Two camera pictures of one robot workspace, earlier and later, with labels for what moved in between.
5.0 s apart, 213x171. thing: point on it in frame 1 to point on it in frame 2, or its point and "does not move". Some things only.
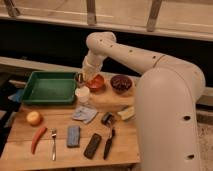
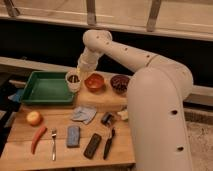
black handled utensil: (108, 144) does not move
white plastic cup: (82, 94) to (73, 80)
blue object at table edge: (17, 96) does not move
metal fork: (54, 132) does not move
